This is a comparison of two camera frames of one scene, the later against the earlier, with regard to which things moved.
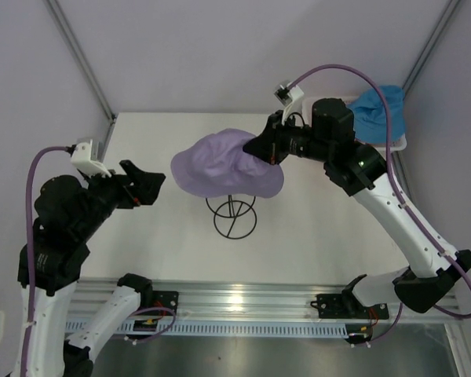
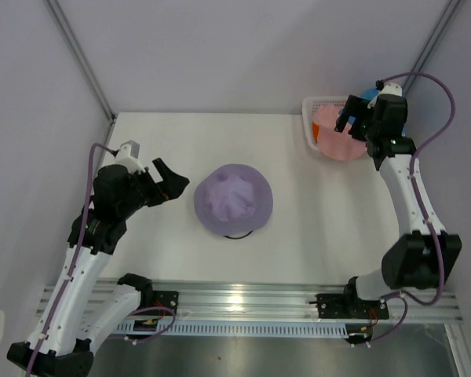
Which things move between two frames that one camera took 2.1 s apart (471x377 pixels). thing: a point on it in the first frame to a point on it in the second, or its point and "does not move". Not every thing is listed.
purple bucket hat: [216, 164] to [233, 199]
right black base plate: [347, 305] does not move
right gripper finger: [264, 146] to [355, 106]
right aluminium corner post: [430, 43] does not move
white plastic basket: [307, 107] does not move
